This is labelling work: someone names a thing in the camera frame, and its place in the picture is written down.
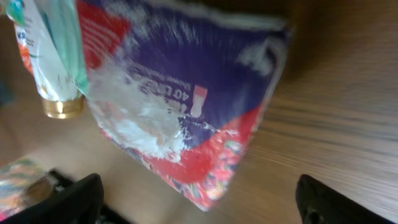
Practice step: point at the red purple pad package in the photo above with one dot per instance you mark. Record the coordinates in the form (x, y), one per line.
(180, 86)

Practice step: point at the teal wet wipes pack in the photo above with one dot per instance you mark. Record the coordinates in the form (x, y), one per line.
(61, 20)

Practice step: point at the teal Kleenex tissue pack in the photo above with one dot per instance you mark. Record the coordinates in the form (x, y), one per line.
(14, 10)

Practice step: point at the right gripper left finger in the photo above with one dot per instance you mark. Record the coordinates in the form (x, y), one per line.
(80, 203)

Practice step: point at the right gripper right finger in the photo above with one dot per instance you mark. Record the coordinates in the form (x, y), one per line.
(319, 204)

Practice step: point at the orange Kleenex tissue pack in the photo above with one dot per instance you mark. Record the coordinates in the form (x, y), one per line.
(25, 57)

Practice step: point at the white bamboo print tube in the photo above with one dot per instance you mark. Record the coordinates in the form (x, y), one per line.
(61, 99)

